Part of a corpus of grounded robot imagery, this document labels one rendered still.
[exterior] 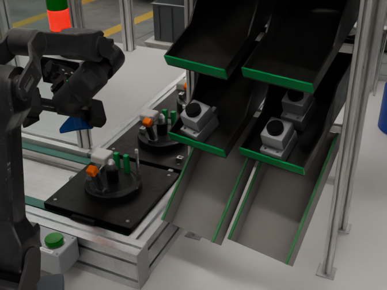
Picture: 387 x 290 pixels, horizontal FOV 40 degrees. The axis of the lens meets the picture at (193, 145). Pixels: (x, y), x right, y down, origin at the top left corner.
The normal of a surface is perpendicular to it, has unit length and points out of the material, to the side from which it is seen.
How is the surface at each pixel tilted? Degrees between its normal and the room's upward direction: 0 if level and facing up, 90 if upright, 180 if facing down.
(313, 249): 0
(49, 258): 90
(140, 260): 90
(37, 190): 0
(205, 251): 0
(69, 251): 90
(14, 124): 119
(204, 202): 45
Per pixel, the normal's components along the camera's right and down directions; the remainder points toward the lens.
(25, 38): -0.22, -0.19
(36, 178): -0.02, -0.86
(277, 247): -0.42, -0.31
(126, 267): -0.43, 0.47
